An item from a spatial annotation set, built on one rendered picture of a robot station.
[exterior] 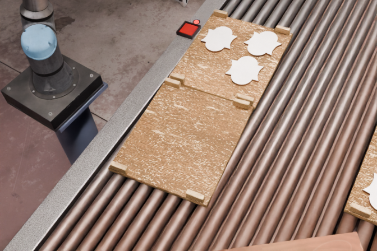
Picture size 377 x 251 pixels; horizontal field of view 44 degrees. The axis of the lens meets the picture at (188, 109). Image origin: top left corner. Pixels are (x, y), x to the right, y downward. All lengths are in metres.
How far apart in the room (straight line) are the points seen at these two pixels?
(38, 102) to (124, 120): 0.33
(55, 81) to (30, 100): 0.12
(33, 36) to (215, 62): 0.66
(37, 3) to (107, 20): 1.85
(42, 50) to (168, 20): 1.90
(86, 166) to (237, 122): 0.52
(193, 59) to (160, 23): 1.65
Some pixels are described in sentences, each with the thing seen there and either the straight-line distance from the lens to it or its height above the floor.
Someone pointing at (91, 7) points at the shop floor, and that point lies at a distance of 3.72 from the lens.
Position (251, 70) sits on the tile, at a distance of 1.74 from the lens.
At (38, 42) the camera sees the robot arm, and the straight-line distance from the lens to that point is 1.68.
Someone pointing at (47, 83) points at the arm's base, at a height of 0.99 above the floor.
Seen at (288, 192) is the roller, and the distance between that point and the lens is 1.48.
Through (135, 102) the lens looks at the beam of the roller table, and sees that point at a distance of 1.72.
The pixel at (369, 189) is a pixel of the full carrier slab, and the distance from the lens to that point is 1.50.
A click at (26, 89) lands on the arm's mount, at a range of 1.86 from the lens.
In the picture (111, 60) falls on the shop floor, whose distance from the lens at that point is 3.23.
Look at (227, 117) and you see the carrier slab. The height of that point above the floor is 0.94.
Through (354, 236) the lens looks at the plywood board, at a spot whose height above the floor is 1.04.
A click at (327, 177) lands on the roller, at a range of 1.53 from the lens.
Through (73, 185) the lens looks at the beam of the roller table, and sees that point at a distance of 1.57.
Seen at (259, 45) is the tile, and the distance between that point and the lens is 1.84.
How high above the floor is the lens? 2.21
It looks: 51 degrees down
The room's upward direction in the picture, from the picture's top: 7 degrees counter-clockwise
